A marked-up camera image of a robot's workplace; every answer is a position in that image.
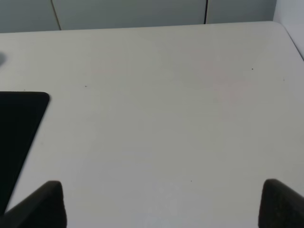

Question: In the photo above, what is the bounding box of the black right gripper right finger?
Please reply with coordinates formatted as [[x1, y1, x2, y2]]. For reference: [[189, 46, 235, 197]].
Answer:
[[258, 179, 304, 228]]

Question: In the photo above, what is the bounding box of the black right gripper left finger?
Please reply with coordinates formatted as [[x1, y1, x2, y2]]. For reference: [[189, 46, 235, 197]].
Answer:
[[0, 180, 67, 228]]

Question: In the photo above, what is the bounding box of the black mouse pad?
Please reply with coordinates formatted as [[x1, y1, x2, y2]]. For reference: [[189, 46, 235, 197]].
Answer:
[[0, 91, 50, 215]]

